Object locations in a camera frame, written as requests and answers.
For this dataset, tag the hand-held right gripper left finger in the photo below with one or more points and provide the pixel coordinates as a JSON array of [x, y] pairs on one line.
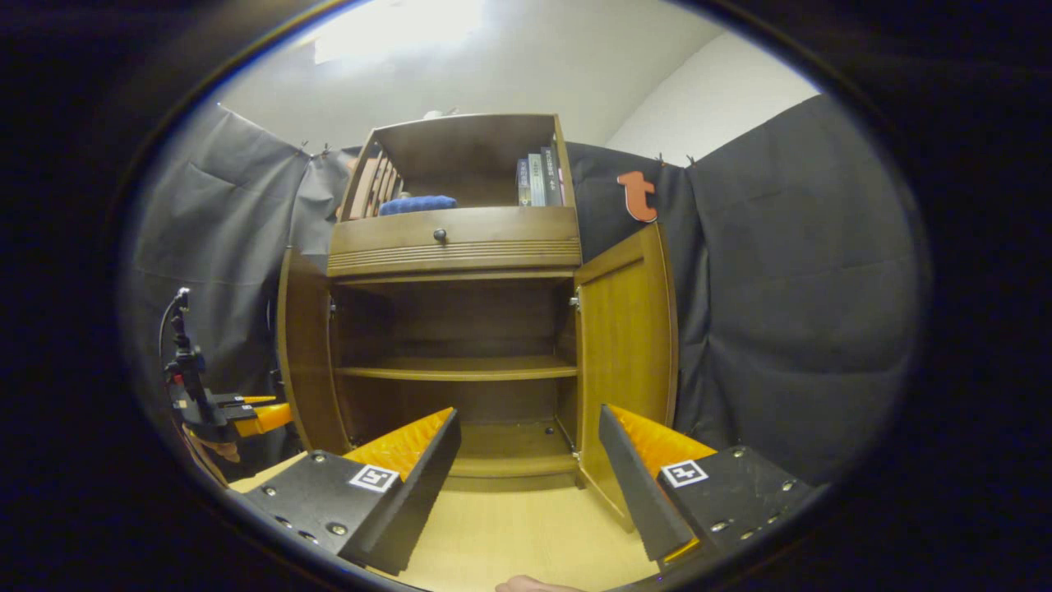
[[419, 485]]

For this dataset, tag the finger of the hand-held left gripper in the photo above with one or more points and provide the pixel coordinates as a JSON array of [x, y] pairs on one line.
[[242, 400], [263, 418]]

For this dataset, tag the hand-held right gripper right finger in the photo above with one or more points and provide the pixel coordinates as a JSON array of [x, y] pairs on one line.
[[637, 485]]

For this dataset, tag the wooden shoe cabinet door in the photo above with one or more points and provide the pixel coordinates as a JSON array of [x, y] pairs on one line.
[[625, 329], [308, 353]]

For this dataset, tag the wooden double-door shoe cabinet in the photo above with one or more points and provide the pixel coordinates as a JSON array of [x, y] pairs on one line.
[[452, 247]]

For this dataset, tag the black backdrop cloth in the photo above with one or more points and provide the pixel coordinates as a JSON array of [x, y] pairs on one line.
[[781, 288]]

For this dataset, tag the wooden slatted rack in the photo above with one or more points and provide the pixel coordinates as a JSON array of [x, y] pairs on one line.
[[374, 187]]

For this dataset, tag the wooden drawer with black knob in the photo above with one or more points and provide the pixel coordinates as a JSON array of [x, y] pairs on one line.
[[493, 234]]

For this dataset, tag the blue folded cloth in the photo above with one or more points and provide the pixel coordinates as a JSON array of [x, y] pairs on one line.
[[419, 205]]

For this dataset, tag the dark blue book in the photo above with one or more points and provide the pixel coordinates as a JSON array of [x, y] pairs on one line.
[[523, 182]]

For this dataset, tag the grey book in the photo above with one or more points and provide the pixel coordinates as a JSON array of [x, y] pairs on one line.
[[537, 181]]

